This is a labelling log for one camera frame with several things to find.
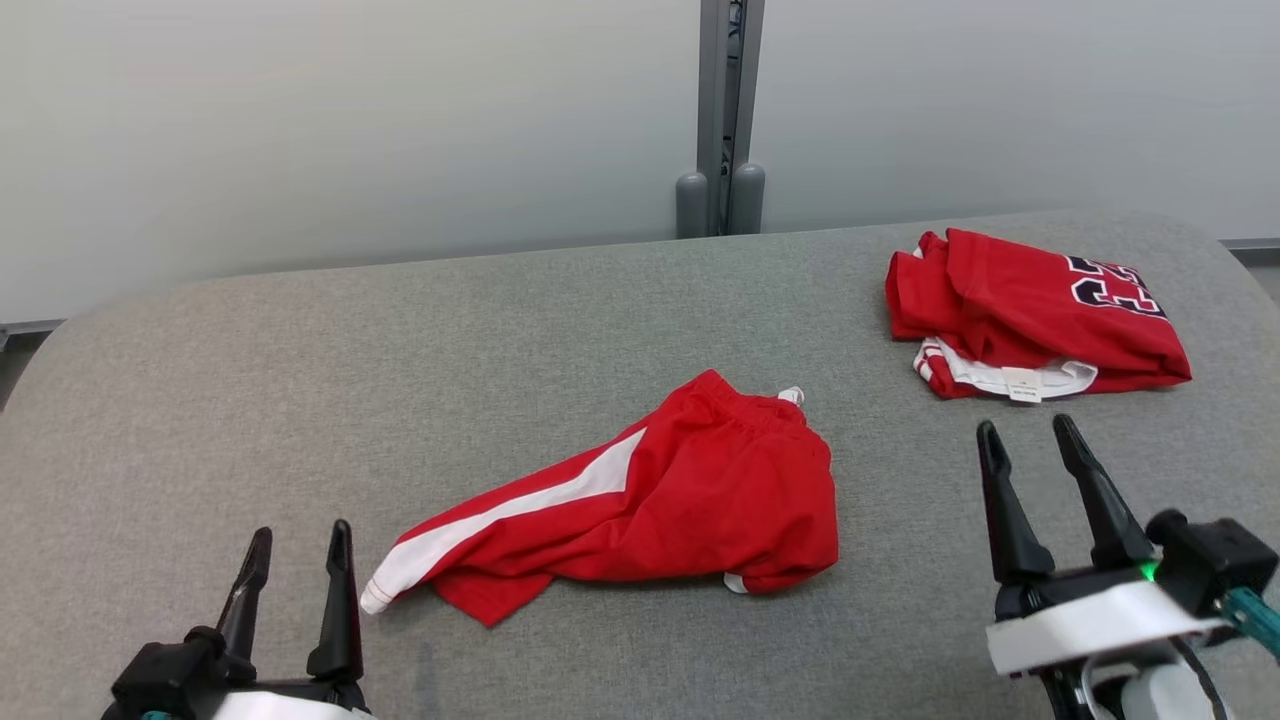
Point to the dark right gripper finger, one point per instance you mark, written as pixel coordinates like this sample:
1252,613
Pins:
1110,520
1015,530

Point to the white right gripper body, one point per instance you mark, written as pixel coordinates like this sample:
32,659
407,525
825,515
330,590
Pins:
1080,630

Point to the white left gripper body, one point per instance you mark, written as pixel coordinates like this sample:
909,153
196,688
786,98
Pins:
300,705

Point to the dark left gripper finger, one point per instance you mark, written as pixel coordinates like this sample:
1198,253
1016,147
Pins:
245,610
340,630

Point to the red jersey with white sleeves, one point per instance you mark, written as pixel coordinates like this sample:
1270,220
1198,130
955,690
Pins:
1030,300

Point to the red shorts with white stripe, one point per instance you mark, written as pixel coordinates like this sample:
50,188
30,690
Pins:
700,490

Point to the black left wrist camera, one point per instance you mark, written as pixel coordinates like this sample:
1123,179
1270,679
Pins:
165,675

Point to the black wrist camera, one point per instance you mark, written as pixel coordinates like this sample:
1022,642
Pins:
1215,560
165,675

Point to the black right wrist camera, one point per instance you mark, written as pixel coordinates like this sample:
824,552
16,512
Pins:
1215,560

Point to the teal right camera plug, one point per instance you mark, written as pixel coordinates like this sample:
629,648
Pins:
1255,620

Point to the grey metal partition post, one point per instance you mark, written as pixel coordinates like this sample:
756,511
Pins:
720,120

